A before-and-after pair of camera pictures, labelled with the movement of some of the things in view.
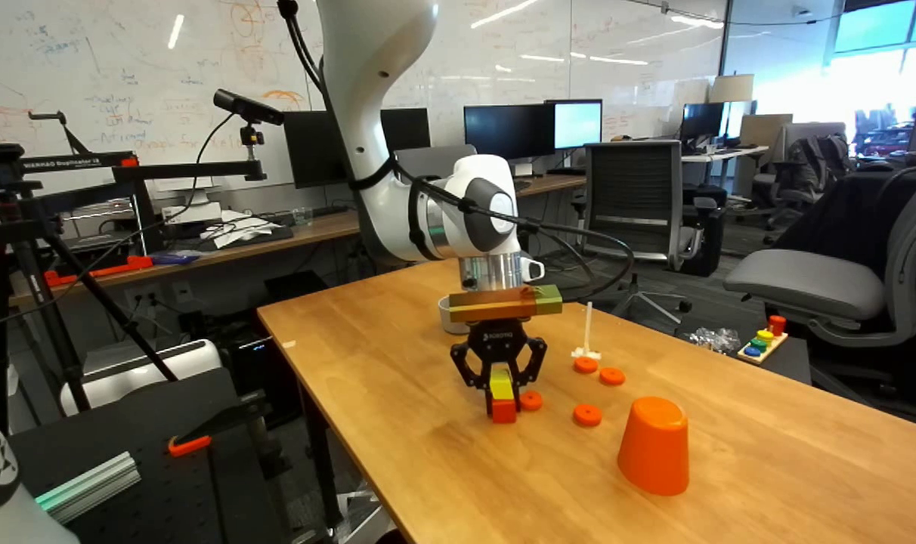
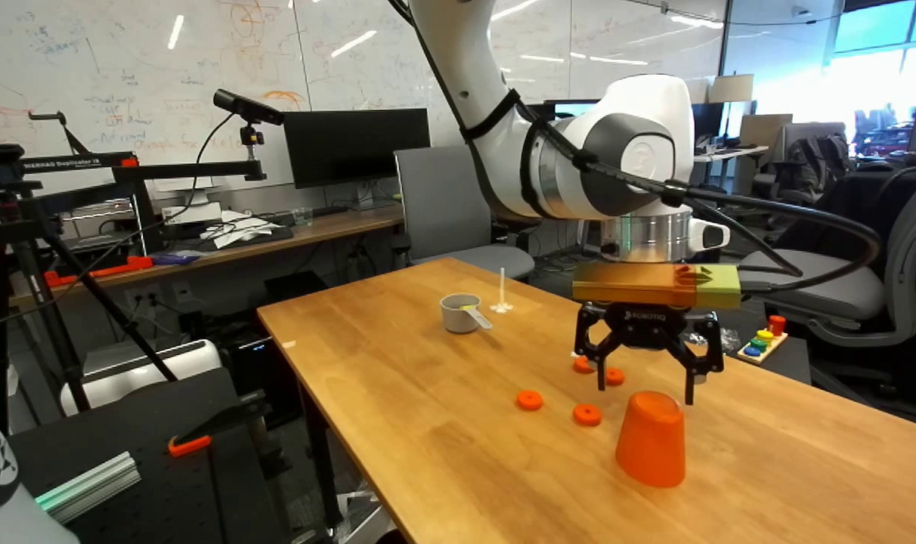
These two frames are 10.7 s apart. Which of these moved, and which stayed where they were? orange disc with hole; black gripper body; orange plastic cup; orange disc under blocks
Moved: black gripper body
Stayed: orange disc with hole; orange plastic cup; orange disc under blocks
